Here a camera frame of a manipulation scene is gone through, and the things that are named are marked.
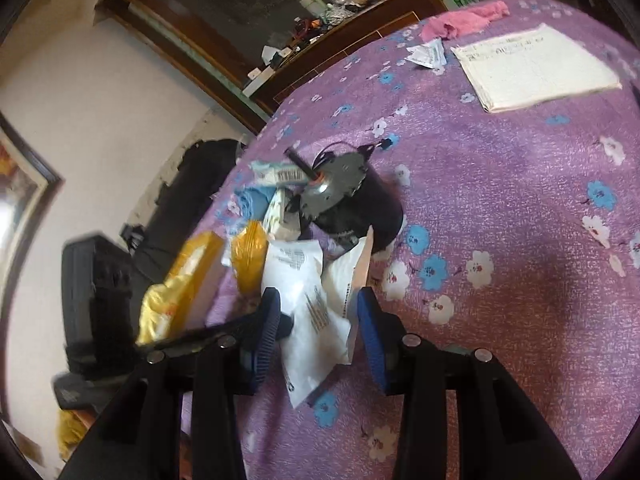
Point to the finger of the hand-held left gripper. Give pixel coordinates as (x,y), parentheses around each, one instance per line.
(200,334)

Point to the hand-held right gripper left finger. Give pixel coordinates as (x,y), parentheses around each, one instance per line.
(265,345)

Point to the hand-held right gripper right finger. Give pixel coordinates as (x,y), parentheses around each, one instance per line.
(372,345)

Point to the orange-yellow packet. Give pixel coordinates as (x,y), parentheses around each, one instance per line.
(250,260)

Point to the black electric motor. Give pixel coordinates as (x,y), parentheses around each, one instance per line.
(360,210)

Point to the white blue printed packet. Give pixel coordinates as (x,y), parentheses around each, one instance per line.
(280,174)

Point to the white green printed packet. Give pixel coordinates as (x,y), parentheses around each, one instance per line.
(277,215)

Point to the blue cloth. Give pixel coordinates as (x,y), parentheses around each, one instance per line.
(252,200)

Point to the black duffel bag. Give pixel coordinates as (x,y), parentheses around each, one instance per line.
(210,160)

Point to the brown wooden cabinet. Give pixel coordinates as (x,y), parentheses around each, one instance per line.
(320,60)

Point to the crumpled white packet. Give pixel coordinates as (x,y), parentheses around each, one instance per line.
(427,55)

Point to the white paper sheet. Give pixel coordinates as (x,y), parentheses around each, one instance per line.
(535,67)

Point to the pink cloth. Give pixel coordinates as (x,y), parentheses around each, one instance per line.
(460,20)

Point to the heap of small clutter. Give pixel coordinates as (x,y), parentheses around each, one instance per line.
(350,0)

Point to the white jug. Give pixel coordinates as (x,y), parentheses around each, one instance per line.
(312,2)

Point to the framed wall picture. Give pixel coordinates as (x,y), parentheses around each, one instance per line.
(15,185)

